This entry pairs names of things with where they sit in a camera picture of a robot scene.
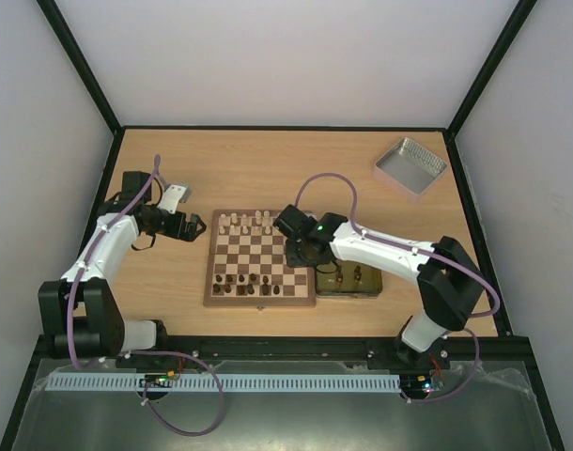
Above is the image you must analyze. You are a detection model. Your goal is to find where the gold tin box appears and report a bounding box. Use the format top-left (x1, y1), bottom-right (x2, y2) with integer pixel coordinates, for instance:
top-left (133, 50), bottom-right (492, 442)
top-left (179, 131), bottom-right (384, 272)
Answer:
top-left (315, 260), bottom-right (383, 299)

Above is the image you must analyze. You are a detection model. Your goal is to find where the wooden chess board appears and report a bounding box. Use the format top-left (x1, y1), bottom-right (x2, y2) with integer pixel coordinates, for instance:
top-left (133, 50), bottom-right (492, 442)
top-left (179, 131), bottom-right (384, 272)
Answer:
top-left (203, 210), bottom-right (316, 309)

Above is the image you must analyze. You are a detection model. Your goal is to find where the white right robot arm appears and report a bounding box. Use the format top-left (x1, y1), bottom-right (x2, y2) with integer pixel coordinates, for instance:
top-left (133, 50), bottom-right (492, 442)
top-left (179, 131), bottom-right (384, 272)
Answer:
top-left (273, 205), bottom-right (500, 368)

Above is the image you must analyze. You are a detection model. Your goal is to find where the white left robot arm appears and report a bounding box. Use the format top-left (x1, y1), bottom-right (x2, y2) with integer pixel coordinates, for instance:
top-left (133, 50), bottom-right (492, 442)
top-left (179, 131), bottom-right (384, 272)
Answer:
top-left (38, 171), bottom-right (207, 366)

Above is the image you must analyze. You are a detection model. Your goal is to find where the silver tin lid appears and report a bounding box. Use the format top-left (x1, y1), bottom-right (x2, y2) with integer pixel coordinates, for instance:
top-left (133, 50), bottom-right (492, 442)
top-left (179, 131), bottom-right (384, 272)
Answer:
top-left (372, 137), bottom-right (448, 202)

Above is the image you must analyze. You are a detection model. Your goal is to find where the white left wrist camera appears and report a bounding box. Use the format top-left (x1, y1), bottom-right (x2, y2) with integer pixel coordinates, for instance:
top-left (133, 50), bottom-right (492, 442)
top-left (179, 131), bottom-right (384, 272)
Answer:
top-left (157, 184), bottom-right (192, 213)

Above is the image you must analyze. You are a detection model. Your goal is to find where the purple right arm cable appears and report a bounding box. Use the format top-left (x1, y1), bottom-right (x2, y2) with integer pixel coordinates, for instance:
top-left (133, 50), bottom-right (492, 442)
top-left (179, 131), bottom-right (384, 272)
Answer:
top-left (296, 172), bottom-right (502, 406)

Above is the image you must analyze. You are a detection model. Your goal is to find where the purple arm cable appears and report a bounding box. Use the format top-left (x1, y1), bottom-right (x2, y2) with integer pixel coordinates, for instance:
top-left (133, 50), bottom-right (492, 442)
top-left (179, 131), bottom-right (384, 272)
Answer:
top-left (296, 172), bottom-right (502, 406)
top-left (66, 153), bottom-right (227, 436)

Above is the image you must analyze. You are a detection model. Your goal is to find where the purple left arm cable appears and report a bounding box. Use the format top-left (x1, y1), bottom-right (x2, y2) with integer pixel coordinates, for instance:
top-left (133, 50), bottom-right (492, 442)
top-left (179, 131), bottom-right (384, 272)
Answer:
top-left (66, 153), bottom-right (227, 436)

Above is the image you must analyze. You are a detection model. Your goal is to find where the white slotted cable duct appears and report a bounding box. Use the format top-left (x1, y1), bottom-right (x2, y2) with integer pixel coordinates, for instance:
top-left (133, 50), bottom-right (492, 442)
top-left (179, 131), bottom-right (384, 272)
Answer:
top-left (44, 373), bottom-right (400, 394)

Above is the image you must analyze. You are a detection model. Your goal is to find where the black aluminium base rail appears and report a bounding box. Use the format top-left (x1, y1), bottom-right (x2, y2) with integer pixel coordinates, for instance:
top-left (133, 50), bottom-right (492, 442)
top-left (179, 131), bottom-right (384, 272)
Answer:
top-left (32, 334), bottom-right (532, 372)

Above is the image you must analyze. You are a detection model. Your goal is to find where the black frame post left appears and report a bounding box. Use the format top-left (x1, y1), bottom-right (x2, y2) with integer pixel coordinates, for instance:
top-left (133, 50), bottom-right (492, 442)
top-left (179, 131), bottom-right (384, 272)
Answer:
top-left (37, 0), bottom-right (122, 135)

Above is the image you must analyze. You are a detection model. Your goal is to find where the black frame post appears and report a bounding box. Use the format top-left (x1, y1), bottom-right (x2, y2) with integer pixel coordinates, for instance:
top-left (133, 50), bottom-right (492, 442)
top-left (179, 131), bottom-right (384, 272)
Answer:
top-left (37, 0), bottom-right (122, 135)
top-left (447, 0), bottom-right (537, 136)

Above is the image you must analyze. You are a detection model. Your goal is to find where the black frame post right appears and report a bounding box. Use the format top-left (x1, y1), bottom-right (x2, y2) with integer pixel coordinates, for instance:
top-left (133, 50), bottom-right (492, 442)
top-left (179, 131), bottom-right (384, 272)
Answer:
top-left (447, 0), bottom-right (537, 136)

